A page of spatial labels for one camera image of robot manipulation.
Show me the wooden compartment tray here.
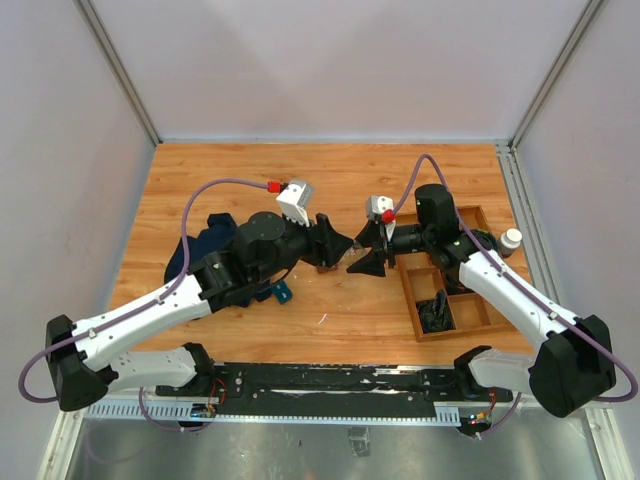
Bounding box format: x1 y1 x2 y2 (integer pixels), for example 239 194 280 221
394 204 514 344

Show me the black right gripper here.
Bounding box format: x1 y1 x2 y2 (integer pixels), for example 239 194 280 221
347 220 434 276

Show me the red pill organizer box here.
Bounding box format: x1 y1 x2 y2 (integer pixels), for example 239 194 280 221
316 264 339 274

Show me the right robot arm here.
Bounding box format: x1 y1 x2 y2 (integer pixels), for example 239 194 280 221
347 184 616 418

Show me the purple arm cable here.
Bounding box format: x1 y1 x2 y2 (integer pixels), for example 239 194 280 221
392 153 639 441
18 177 281 434

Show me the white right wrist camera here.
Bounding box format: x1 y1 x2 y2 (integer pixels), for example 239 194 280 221
365 195 395 224

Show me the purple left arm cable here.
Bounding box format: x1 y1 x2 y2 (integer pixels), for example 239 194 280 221
18 177 281 434

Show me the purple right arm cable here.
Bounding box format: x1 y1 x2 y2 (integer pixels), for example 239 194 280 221
392 153 639 441

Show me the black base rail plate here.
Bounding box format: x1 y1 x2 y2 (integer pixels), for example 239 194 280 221
154 363 513 421

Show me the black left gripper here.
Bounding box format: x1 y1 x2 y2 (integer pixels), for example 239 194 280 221
253 207 354 285

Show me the clear pill bottle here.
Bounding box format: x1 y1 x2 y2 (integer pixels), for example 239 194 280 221
342 241 369 264

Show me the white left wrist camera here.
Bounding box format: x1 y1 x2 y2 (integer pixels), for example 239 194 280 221
276 179 314 227

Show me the dark navy cloth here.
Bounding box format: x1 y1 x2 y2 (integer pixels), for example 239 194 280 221
164 213 259 313

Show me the white pill bottle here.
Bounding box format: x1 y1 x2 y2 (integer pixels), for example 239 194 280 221
499 228 523 258

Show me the teal pill organizer box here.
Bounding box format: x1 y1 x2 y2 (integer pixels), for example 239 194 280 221
271 281 293 305

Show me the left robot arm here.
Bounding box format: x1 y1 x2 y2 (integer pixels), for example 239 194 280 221
45 212 353 412

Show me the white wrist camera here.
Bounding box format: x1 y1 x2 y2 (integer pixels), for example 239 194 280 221
365 195 395 224
276 179 314 227

